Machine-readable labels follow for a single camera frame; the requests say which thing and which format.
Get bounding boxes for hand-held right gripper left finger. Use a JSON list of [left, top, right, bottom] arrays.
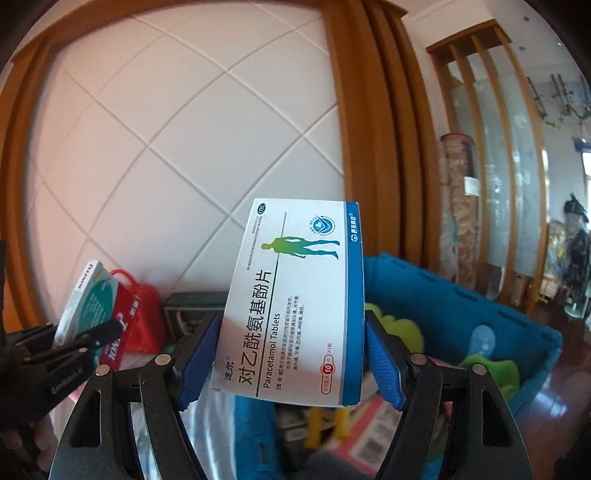
[[50, 310, 223, 480]]

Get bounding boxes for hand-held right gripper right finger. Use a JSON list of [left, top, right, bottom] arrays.
[[365, 310, 534, 480]]

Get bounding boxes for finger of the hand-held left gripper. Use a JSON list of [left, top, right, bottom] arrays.
[[60, 320, 124, 358]]

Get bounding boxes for red and green medicine box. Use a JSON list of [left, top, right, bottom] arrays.
[[52, 259, 141, 372]]

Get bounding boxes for green frog plush toy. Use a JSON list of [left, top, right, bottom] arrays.
[[365, 302, 426, 356]]

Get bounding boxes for pink and white barcode box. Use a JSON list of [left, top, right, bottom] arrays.
[[332, 394, 407, 480]]

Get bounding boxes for blue plastic storage crate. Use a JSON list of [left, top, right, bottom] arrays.
[[231, 251, 564, 480]]

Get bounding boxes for blue and white medicine box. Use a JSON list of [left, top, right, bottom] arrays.
[[211, 198, 365, 409]]

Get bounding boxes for green cloth with striped trim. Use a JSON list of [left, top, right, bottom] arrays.
[[457, 357, 520, 402]]

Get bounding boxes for person's left hand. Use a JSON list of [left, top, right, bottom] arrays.
[[28, 413, 63, 467]]

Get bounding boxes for red bear carry case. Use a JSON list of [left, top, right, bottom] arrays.
[[108, 269, 168, 355]]

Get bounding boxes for patterned rolled carpet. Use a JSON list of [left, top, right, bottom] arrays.
[[436, 133, 478, 287]]

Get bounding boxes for dark figurine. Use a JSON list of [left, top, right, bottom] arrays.
[[561, 194, 591, 315]]

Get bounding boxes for wooden framed glass partition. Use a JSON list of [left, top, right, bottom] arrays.
[[425, 25, 591, 315]]

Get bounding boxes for wooden wall frame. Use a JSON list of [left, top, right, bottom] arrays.
[[0, 0, 444, 333]]

